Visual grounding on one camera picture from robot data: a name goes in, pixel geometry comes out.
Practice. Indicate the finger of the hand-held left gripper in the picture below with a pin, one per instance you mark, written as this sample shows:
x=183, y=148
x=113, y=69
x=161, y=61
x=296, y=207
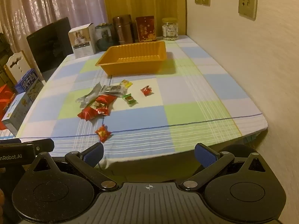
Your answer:
x=44, y=145

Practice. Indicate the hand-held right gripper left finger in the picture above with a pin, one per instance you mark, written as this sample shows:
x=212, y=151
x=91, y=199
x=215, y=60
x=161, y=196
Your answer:
x=94, y=155

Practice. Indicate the red printed snack packet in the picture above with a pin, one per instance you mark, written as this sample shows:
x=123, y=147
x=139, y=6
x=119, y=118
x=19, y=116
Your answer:
x=102, y=110

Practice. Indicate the black grey snack packet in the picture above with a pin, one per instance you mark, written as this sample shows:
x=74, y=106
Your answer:
x=111, y=89

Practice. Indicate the white wooden chair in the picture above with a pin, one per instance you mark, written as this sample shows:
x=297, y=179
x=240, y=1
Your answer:
x=16, y=63

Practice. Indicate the white blue box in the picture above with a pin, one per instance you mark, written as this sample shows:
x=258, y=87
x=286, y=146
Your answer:
x=16, y=114

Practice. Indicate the large red snack packet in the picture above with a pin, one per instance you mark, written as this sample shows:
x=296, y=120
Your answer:
x=87, y=114

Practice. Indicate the red bag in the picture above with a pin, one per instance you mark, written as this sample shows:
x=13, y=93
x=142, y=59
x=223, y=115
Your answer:
x=5, y=100

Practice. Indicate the pink sheer curtain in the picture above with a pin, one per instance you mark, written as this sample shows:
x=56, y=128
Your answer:
x=35, y=4

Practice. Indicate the yellow green candy packet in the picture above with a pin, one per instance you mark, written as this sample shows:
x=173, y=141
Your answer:
x=125, y=83

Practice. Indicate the red gold candy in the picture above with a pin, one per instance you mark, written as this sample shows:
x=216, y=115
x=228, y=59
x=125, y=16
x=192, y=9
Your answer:
x=103, y=133

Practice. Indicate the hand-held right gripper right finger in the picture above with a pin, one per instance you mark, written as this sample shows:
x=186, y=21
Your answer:
x=205, y=155

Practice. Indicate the white cardboard box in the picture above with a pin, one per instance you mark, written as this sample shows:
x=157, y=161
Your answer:
x=81, y=40

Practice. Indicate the silver foil snack packet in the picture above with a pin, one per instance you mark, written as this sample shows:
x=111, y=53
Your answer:
x=88, y=96

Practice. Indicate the dark glass jar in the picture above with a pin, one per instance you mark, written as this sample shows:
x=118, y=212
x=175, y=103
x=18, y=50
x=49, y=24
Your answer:
x=104, y=37

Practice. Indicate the brown metal thermos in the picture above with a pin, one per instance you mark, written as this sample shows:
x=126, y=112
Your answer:
x=123, y=30

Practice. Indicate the wooden board panel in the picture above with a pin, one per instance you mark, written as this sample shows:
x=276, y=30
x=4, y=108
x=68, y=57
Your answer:
x=144, y=0

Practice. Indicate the orange plastic tray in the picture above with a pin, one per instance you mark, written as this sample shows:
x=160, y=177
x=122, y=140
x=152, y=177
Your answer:
x=130, y=67

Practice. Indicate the blue milk carton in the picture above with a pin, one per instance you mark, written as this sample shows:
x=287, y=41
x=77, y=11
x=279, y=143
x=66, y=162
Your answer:
x=28, y=81

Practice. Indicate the clear cashew jar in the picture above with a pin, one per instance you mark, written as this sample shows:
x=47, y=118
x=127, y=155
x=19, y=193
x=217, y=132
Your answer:
x=170, y=30

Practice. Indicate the black chair back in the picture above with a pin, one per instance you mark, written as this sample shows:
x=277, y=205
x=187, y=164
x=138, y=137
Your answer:
x=49, y=46

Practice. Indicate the red gold tin box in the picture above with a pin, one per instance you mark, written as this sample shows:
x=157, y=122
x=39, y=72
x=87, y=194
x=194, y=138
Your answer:
x=145, y=29

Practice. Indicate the green candy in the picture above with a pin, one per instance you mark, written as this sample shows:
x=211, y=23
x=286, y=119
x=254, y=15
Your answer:
x=129, y=99

